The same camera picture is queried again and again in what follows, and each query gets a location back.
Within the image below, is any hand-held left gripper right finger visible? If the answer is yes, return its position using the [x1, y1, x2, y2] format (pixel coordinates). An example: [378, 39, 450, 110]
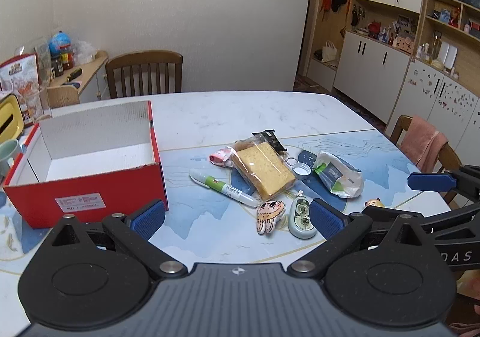
[287, 199, 428, 279]

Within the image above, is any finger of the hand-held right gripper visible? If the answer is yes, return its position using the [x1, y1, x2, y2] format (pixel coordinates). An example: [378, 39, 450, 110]
[407, 164, 480, 203]
[350, 204, 480, 236]

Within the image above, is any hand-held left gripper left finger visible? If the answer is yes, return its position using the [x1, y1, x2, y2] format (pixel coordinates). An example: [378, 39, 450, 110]
[49, 199, 188, 281]

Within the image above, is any green white packet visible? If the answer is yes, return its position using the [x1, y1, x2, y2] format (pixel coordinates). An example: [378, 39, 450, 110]
[313, 150, 364, 198]

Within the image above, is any sponge cake slice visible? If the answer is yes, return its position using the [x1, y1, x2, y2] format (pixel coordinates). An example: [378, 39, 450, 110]
[229, 136, 297, 202]

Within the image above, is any pink candy packet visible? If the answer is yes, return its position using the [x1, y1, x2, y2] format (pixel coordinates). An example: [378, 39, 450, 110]
[209, 146, 237, 165]

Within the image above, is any black snack packet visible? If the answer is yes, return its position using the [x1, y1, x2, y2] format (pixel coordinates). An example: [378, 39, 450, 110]
[251, 129, 287, 153]

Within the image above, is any grey correction tape dispenser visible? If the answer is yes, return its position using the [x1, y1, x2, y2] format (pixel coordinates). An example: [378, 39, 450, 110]
[289, 190, 319, 239]

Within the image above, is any wooden chair with towel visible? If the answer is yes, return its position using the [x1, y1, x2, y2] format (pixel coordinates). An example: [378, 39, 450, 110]
[390, 115, 464, 206]

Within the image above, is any pink towel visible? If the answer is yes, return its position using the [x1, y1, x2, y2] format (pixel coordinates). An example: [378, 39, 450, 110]
[401, 115, 449, 172]

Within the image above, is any white cupboard with stickers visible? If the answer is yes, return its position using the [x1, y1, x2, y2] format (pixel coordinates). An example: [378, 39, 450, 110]
[386, 59, 480, 161]

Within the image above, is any white lower cabinet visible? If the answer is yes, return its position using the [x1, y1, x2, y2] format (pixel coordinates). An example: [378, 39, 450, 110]
[334, 31, 413, 123]

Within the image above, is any light wooden chair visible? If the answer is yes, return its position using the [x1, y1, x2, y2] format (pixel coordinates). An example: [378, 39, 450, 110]
[47, 85, 80, 109]

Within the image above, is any pale green mug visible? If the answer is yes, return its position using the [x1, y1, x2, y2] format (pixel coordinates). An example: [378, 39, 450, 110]
[0, 140, 24, 178]

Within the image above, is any light wooden side cabinet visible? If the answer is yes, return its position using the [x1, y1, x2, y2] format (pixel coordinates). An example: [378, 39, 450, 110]
[47, 51, 109, 101]

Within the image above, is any tall drinking glass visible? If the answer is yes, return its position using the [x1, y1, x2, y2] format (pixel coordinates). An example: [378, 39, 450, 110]
[17, 89, 52, 126]

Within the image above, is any brown wooden slatted chair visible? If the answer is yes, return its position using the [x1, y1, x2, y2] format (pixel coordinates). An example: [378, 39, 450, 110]
[105, 50, 184, 99]

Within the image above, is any open wooden shelf unit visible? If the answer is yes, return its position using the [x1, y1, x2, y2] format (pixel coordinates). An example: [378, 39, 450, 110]
[414, 0, 480, 78]

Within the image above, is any white tote bag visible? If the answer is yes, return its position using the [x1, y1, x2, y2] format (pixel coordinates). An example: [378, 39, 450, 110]
[322, 41, 340, 63]

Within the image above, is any yellow tissue box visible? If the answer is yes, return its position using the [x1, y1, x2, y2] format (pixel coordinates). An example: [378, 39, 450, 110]
[0, 94, 25, 142]

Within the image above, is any clear plastic bag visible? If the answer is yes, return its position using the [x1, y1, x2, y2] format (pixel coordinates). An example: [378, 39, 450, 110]
[71, 40, 97, 65]

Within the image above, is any red lid sauce jar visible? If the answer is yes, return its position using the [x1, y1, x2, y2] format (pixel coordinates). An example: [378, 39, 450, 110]
[60, 45, 74, 70]

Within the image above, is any clear bag of dried plants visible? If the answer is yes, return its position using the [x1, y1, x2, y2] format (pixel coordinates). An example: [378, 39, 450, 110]
[35, 42, 52, 86]

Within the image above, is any red white snack bag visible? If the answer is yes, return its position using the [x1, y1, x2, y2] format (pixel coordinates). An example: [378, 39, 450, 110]
[0, 53, 41, 123]

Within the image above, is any blue globe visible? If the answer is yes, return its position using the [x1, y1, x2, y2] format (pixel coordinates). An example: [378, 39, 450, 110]
[49, 31, 73, 56]

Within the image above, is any cartoon plush keychain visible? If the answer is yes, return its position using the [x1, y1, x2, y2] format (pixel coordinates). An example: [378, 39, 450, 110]
[256, 200, 287, 235]

